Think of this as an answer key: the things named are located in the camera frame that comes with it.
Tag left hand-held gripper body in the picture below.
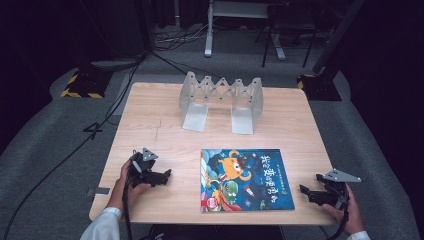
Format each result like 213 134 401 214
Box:
128 147 160 188

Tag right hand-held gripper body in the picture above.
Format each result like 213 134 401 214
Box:
315 168 362 210

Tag blue cartoon picture book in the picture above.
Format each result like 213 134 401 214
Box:
199 148 296 214

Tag grey expandable metal book rack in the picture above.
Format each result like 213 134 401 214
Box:
178 70 265 136

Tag person's left hand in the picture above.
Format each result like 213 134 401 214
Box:
106 159 153 213

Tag person's right hand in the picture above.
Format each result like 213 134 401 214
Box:
321 184 366 236

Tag black yellow striped stand base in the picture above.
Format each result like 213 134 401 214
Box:
296 73 343 102
60 69 114 100

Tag black chair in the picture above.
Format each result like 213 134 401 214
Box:
254 2 318 69

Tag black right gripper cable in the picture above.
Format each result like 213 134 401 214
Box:
328 196 351 240

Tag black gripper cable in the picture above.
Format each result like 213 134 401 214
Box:
328 196 351 240
121 176 135 240

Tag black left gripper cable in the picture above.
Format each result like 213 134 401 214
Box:
121 176 135 240

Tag long black floor cable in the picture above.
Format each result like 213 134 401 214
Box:
0 53 148 240

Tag bundle of floor cables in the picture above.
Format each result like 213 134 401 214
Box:
152 21 216 52

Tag grey slanted stand post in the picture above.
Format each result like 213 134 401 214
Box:
312 0 367 75

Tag white desk frame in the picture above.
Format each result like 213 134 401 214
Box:
203 0 288 61

